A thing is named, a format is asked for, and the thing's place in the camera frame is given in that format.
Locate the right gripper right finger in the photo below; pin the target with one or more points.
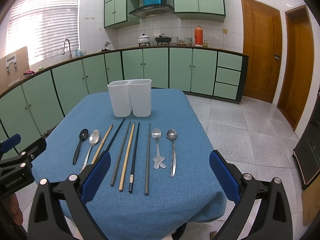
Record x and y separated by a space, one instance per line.
273 219

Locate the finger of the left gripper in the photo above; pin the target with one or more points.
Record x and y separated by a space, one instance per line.
10 143

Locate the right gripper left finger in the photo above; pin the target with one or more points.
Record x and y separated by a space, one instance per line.
47 220

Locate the black plastic spoon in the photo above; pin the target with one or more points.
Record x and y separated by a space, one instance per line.
82 137

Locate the silver spoon ornate handle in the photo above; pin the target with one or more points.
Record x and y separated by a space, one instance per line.
93 140

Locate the dark navy chopstick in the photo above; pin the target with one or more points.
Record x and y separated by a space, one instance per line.
114 136
133 161

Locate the light bamboo chopstick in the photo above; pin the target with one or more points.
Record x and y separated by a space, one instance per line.
123 173
101 144

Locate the grey chopstick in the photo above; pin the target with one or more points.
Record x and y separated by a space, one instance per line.
119 156
147 166

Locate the silver steel spoon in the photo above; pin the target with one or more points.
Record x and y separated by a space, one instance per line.
172 135

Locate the green lower kitchen cabinets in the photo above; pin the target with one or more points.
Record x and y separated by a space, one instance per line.
36 104

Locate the chrome kitchen faucet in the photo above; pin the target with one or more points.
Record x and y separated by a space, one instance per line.
67 47

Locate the person's left hand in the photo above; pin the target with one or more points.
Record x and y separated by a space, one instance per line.
14 210

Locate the dark cabinet on right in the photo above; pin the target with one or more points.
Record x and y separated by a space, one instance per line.
307 152

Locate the red cloth on counter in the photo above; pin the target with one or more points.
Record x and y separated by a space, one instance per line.
28 73

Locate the cardboard box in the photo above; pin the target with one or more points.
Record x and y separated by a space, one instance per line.
13 67

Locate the blue tablecloth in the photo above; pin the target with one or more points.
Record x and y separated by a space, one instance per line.
160 176

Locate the brown wooden door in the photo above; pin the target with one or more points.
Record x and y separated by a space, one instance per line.
299 65
263 44

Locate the white window blinds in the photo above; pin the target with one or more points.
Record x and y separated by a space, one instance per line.
42 26

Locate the white twin utensil holder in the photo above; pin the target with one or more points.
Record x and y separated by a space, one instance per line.
130 96

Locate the small kettle figurine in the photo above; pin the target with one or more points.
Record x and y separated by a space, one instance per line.
106 46

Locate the white cooking pot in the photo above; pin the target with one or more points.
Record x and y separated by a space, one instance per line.
144 40

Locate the black range hood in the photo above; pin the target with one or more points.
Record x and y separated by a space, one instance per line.
152 10

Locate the black wok with lid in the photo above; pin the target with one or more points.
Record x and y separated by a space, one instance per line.
162 40

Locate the stacked ceramic bowls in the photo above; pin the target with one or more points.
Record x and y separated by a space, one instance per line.
174 40

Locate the orange thermos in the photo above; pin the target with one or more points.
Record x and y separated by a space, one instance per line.
198 35

